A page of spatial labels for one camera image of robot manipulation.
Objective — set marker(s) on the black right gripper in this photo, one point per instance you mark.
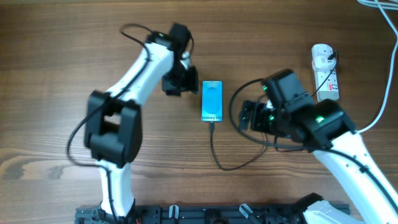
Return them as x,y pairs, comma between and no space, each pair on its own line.
257,122

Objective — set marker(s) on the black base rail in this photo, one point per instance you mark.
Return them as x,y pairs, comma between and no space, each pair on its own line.
271,213

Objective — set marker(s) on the white power strip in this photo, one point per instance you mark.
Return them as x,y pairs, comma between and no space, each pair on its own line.
326,82

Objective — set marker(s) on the white USB charger plug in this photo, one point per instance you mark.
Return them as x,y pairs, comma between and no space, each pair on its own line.
322,63

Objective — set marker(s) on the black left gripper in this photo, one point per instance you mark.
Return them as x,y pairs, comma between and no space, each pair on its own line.
191,84

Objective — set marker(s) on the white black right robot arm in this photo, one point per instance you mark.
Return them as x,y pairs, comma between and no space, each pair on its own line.
326,131

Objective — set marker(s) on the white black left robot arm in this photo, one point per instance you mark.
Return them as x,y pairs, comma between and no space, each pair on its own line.
113,121

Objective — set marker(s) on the blue Galaxy smartphone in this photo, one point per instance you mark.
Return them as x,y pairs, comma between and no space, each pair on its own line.
212,101

